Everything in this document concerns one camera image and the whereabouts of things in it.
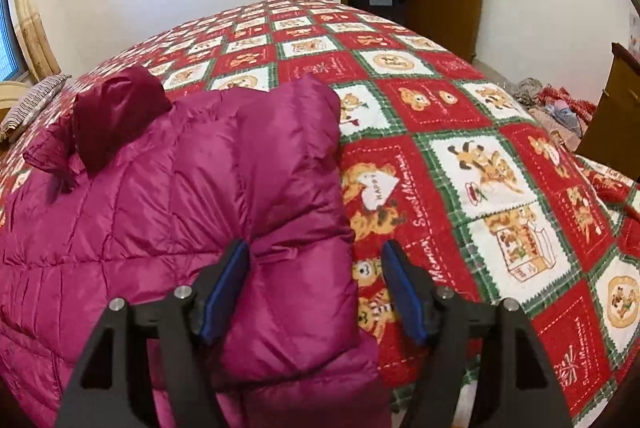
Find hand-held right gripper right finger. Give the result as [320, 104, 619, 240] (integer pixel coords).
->
[381, 239, 573, 428]

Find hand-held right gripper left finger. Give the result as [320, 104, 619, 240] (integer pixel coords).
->
[55, 238, 251, 428]

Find magenta down jacket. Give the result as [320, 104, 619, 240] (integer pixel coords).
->
[0, 67, 393, 428]

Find pile of clothes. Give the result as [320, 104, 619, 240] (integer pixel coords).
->
[512, 78, 598, 139]

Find red bear printed blanket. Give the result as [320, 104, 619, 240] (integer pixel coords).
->
[0, 0, 640, 428]

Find striped pillow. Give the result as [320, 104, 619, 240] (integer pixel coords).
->
[0, 74, 72, 143]

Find brown wooden cabinet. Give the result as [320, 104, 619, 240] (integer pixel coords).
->
[580, 42, 640, 181]

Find beige wooden headboard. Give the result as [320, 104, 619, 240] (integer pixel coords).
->
[0, 80, 37, 121]

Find window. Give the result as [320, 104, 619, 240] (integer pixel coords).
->
[0, 0, 32, 84]

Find beige patterned curtain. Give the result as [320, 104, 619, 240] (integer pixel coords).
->
[11, 0, 62, 84]

